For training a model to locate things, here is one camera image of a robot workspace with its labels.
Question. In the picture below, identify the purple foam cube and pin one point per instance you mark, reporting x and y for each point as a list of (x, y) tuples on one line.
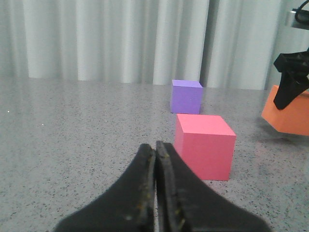
[(186, 97)]

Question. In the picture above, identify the silver other-arm gripper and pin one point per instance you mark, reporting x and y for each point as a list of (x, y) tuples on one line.
[(294, 67)]

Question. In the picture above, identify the pink foam cube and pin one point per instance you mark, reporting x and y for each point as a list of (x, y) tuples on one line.
[(206, 144)]

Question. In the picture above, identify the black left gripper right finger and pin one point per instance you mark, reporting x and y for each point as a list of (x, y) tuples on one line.
[(187, 204)]

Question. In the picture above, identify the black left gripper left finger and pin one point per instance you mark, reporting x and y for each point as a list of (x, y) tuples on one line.
[(127, 206)]

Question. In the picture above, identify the grey-white pleated curtain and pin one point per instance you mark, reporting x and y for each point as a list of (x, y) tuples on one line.
[(221, 43)]

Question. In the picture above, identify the orange foam cube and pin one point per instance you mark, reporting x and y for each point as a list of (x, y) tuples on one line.
[(294, 119)]

